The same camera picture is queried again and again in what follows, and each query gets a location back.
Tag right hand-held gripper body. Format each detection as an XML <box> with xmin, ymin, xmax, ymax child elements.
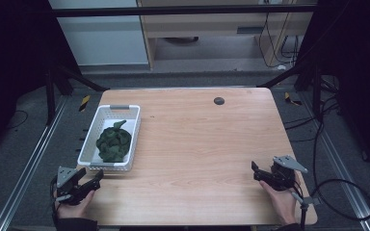
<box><xmin>270</xmin><ymin>155</ymin><xmax>309</xmax><ymax>193</ymax></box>

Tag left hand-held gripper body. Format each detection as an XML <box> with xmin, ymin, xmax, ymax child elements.
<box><xmin>55</xmin><ymin>166</ymin><xmax>94</xmax><ymax>207</ymax></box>

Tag white plastic basket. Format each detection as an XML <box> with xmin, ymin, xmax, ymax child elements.
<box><xmin>77</xmin><ymin>104</ymin><xmax>142</xmax><ymax>172</ymax></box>

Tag green broccoli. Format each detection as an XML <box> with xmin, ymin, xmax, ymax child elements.
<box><xmin>95</xmin><ymin>119</ymin><xmax>133</xmax><ymax>164</ymax></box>

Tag person's left hand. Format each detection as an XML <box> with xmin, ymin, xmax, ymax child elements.
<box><xmin>55</xmin><ymin>189</ymin><xmax>96</xmax><ymax>220</ymax></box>

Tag person's right hand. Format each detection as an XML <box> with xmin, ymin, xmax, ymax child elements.
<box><xmin>258</xmin><ymin>180</ymin><xmax>299</xmax><ymax>226</ymax></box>

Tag yellow black floor tape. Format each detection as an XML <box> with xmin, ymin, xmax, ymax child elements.
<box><xmin>78</xmin><ymin>94</ymin><xmax>92</xmax><ymax>113</ymax></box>
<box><xmin>283</xmin><ymin>91</ymin><xmax>304</xmax><ymax>107</ymax></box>

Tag black metal stand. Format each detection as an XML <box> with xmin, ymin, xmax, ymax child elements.
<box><xmin>43</xmin><ymin>63</ymin><xmax>111</xmax><ymax>127</ymax></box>
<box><xmin>257</xmin><ymin>59</ymin><xmax>325</xmax><ymax>120</ymax></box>

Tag white cabinet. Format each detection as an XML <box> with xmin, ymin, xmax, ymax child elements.
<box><xmin>47</xmin><ymin>0</ymin><xmax>150</xmax><ymax>67</ymax></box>

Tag dark curtain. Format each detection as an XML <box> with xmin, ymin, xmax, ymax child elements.
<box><xmin>297</xmin><ymin>0</ymin><xmax>370</xmax><ymax>181</ymax></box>
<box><xmin>0</xmin><ymin>0</ymin><xmax>81</xmax><ymax>162</ymax></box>

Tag grey bracket on black rod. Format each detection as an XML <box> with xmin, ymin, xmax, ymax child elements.
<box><xmin>290</xmin><ymin>192</ymin><xmax>321</xmax><ymax>231</ymax></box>

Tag aluminium floor rail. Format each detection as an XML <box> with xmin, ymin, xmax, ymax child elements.
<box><xmin>298</xmin><ymin>91</ymin><xmax>370</xmax><ymax>231</ymax></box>
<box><xmin>0</xmin><ymin>95</ymin><xmax>69</xmax><ymax>231</ymax></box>

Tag black floor cables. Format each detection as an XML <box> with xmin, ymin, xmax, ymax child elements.
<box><xmin>283</xmin><ymin>75</ymin><xmax>343</xmax><ymax>144</ymax></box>

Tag thin black floor cable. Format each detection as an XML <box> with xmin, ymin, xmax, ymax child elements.
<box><xmin>5</xmin><ymin>109</ymin><xmax>30</xmax><ymax>131</ymax></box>

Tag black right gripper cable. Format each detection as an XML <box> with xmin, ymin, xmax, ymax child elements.
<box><xmin>310</xmin><ymin>178</ymin><xmax>370</xmax><ymax>222</ymax></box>

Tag black cables under desk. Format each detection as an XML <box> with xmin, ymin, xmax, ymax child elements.
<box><xmin>257</xmin><ymin>12</ymin><xmax>301</xmax><ymax>70</ymax></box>

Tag black horizontal frame bar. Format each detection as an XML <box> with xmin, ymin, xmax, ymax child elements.
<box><xmin>51</xmin><ymin>4</ymin><xmax>318</xmax><ymax>18</ymax></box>

